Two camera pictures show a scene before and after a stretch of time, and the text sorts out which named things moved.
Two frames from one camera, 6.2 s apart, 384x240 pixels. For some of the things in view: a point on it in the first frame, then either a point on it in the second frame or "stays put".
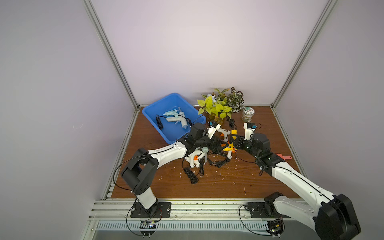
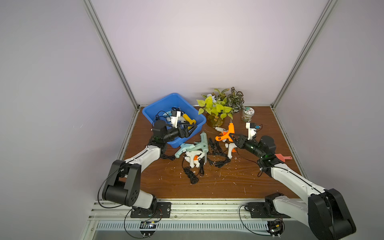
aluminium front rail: [115, 215] stays put
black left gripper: [216, 149] to [179, 132]
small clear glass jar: [247, 114] stays put
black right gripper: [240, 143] stays put
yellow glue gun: [231, 147] to [188, 119]
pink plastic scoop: [283, 157] stays put
